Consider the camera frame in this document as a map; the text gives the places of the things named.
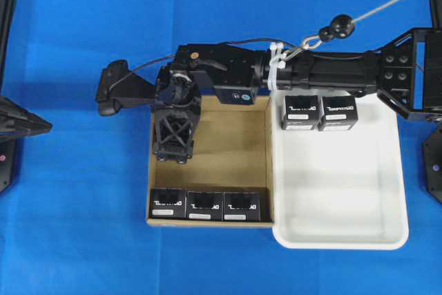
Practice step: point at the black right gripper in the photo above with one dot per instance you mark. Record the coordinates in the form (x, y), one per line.
(234, 74)

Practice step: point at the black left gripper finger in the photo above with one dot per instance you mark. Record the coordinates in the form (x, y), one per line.
(14, 135)
(16, 118)

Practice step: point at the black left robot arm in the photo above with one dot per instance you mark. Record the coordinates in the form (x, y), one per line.
(8, 149)

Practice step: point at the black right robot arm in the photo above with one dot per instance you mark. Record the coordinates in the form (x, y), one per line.
(404, 74)

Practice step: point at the brown cardboard box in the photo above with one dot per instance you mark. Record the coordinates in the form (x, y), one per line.
(232, 152)

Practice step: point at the black box bottom left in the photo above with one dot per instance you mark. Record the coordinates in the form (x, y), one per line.
(167, 203)

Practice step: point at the black box bottom middle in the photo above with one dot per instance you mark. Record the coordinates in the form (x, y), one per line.
(204, 205)

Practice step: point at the black box bottom right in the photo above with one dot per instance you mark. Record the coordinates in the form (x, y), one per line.
(241, 206)

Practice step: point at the black box in tray left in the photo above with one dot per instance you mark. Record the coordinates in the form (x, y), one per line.
(300, 112)

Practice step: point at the black box in tray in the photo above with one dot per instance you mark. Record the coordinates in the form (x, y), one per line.
(300, 112)
(337, 113)

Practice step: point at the black box in tray right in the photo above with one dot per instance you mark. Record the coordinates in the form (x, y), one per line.
(337, 113)

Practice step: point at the blue table cloth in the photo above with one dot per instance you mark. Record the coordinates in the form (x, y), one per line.
(73, 221)

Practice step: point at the white plastic tray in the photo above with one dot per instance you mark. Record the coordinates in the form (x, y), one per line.
(339, 189)

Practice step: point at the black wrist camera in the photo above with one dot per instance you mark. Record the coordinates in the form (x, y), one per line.
(119, 87)

